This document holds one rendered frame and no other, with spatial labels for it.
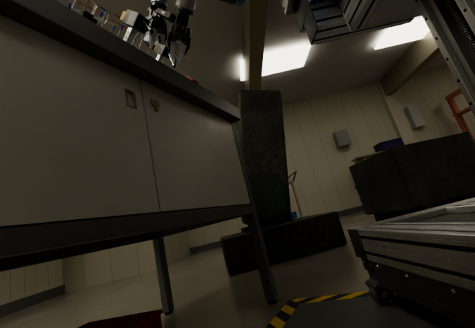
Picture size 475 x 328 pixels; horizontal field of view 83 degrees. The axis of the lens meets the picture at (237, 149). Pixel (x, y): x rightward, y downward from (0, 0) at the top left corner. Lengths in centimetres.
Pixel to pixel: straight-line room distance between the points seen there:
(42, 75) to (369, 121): 703
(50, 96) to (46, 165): 15
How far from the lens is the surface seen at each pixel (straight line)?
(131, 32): 95
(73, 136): 64
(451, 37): 86
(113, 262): 463
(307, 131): 677
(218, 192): 98
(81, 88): 71
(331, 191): 657
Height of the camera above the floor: 32
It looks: 16 degrees up
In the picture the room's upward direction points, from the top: 14 degrees counter-clockwise
